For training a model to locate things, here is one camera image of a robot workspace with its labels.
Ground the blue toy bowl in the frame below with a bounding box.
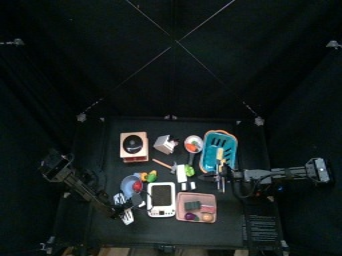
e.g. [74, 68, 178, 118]
[119, 174, 145, 200]

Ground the dark seaweed sushi piece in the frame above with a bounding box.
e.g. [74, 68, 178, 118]
[183, 200, 202, 212]

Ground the yellow toy brush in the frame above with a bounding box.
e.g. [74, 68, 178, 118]
[215, 147, 226, 167]

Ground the blue dish rack basket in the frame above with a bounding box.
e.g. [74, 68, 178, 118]
[198, 129, 240, 174]

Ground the white toy cleaver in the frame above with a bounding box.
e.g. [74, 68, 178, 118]
[171, 162, 189, 184]

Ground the pink plastic tray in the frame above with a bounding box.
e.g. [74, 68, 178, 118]
[175, 191, 219, 224]

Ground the white toy tablet dark screen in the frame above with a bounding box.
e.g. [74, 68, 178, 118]
[146, 181, 178, 219]

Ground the small toy frying pan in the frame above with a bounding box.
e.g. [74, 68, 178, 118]
[183, 134, 206, 167]

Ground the green yellow toy fruit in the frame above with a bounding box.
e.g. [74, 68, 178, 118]
[146, 169, 159, 183]

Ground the wooden toy spatula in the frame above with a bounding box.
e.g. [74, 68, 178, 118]
[151, 158, 177, 172]

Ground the small white carton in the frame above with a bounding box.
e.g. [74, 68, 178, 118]
[153, 134, 179, 156]

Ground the pink toy stove black burner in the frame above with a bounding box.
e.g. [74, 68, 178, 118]
[119, 131, 151, 164]

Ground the printed label sticker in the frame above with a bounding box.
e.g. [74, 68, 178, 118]
[246, 213, 281, 244]

